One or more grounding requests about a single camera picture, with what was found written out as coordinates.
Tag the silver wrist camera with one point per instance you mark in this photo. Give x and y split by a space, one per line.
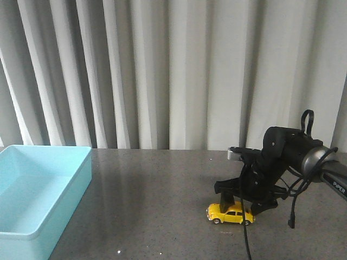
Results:
235 154

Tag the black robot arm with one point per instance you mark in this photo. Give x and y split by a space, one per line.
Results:
321 164

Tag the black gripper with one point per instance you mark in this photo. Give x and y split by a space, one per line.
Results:
282 148

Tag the light blue storage box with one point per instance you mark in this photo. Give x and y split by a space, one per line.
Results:
41 186

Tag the yellow toy beetle car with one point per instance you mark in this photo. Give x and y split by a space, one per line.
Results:
234 214

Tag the grey pleated curtain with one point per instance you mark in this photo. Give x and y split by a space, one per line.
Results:
180 75

